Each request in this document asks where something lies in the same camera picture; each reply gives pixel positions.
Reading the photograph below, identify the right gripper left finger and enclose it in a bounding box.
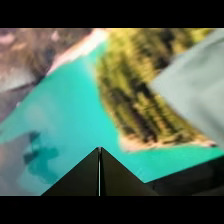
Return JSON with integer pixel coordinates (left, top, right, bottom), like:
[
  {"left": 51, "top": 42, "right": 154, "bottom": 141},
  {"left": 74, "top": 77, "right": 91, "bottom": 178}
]
[{"left": 41, "top": 146, "right": 100, "bottom": 197}]

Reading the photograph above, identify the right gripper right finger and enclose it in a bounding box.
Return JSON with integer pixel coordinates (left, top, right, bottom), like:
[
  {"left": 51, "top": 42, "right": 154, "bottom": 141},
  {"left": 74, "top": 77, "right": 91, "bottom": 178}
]
[{"left": 99, "top": 146, "right": 159, "bottom": 197}]

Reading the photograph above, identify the green T-shirt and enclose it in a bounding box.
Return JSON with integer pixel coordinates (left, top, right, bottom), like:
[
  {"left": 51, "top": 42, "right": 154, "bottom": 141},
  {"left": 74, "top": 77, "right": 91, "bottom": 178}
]
[{"left": 148, "top": 28, "right": 224, "bottom": 150}]

